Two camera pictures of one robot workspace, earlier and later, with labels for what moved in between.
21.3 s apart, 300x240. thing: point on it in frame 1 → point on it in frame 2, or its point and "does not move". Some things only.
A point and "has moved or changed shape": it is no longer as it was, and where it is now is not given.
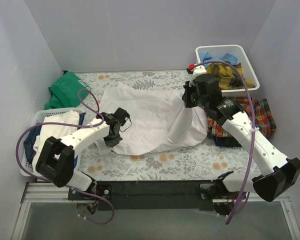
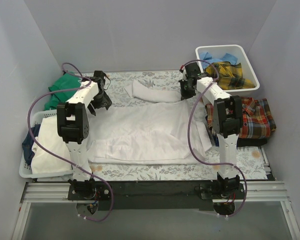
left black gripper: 112,141 → 100,101
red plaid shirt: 264,118 does not move
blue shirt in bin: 206,57 does not move
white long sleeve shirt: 159,120 has moved or changed shape
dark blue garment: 29,142 does not move
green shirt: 65,92 does not move
